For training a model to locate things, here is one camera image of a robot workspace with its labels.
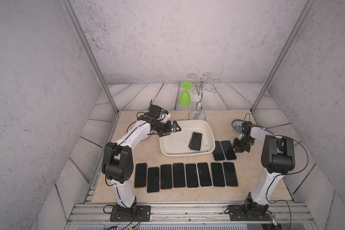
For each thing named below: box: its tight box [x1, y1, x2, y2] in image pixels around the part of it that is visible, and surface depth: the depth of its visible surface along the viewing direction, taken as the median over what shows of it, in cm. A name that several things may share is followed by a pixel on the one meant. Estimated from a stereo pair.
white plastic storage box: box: [159, 119, 216, 157], surface depth 102 cm
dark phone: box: [212, 140, 226, 162], surface depth 96 cm
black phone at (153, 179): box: [147, 167, 160, 193], surface depth 82 cm
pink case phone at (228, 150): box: [220, 139, 237, 161], surface depth 98 cm
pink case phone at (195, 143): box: [188, 131, 203, 152], surface depth 101 cm
